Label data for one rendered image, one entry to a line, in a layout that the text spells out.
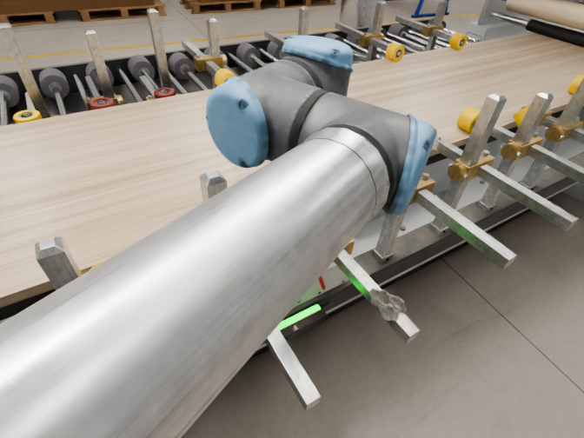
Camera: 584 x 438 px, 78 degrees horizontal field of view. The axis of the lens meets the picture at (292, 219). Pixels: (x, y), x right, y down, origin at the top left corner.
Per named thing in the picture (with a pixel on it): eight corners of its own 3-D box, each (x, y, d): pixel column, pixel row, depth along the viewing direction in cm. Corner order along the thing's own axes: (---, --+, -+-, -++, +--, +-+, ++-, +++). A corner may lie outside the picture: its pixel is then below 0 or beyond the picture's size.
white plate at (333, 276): (348, 282, 102) (354, 258, 96) (268, 321, 92) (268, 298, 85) (347, 280, 103) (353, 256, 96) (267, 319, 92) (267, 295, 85)
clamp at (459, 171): (489, 173, 108) (497, 158, 104) (460, 185, 102) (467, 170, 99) (473, 162, 111) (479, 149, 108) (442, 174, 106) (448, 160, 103)
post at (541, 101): (486, 219, 134) (555, 94, 102) (480, 222, 133) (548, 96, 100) (478, 213, 136) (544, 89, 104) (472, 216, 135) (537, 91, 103)
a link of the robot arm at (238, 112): (282, 108, 32) (348, 71, 40) (189, 75, 36) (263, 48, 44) (279, 193, 38) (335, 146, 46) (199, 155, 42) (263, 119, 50)
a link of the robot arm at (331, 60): (264, 38, 43) (308, 24, 50) (262, 132, 52) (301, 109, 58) (332, 57, 40) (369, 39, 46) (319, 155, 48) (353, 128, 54)
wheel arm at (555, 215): (572, 227, 90) (580, 216, 87) (564, 232, 88) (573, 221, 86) (423, 136, 121) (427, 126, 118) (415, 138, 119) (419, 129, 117)
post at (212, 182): (240, 333, 90) (227, 176, 58) (227, 339, 89) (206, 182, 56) (235, 322, 92) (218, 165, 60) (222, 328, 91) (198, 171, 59)
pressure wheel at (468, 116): (465, 129, 126) (474, 136, 132) (481, 109, 123) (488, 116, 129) (452, 122, 130) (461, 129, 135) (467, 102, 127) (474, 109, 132)
